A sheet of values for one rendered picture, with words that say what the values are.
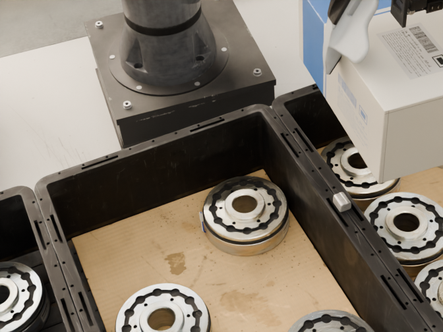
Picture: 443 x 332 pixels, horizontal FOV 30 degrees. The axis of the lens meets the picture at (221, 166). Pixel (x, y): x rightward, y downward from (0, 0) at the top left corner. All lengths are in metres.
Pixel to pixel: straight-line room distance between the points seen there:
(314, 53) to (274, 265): 0.27
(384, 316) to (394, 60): 0.27
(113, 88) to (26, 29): 1.61
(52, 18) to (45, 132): 1.53
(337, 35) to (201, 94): 0.52
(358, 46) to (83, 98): 0.78
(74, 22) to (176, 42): 1.63
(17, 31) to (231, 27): 1.59
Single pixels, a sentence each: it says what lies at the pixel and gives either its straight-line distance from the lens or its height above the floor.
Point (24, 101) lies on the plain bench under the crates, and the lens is 1.45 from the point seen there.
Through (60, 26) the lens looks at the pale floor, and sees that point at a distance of 2.84.
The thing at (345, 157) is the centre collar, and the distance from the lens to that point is 1.04.
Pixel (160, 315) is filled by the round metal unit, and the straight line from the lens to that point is 0.92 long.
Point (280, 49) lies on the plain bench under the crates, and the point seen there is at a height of 0.70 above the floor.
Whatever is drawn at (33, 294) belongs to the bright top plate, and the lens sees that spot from 0.96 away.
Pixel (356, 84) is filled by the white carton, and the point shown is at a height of 1.12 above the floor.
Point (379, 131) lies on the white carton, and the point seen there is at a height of 1.11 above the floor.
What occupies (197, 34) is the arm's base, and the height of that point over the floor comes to 0.87.
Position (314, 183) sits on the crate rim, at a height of 0.93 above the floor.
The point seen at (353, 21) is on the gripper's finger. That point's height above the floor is 1.17.
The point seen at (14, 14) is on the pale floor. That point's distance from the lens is 2.95.
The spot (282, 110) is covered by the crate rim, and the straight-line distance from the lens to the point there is 1.01.
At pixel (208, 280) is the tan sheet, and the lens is 0.97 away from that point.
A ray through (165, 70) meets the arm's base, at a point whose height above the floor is 0.83.
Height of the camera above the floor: 1.61
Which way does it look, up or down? 46 degrees down
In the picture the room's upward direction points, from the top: 7 degrees counter-clockwise
